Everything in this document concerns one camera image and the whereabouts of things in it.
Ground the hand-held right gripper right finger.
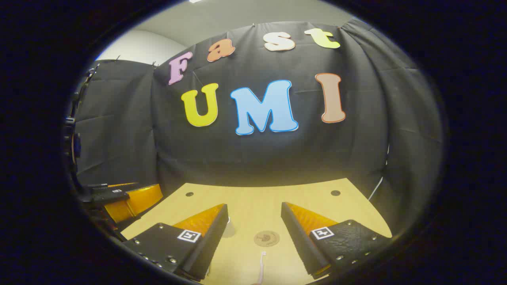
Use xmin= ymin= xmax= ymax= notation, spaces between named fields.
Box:
xmin=281 ymin=202 xmax=393 ymax=280

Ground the white toothbrush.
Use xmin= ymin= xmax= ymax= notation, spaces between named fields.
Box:
xmin=255 ymin=251 xmax=267 ymax=285

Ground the light wooden desktop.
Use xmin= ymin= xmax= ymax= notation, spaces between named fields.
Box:
xmin=119 ymin=178 xmax=393 ymax=285

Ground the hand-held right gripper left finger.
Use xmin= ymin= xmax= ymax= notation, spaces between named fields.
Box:
xmin=122 ymin=203 xmax=229 ymax=281

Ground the white cable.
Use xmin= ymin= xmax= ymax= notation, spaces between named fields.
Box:
xmin=368 ymin=142 xmax=391 ymax=201

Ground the black backdrop cloth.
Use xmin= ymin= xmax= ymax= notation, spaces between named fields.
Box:
xmin=73 ymin=18 xmax=444 ymax=238

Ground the round wooden coaster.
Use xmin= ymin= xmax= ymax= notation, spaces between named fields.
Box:
xmin=253 ymin=230 xmax=280 ymax=247

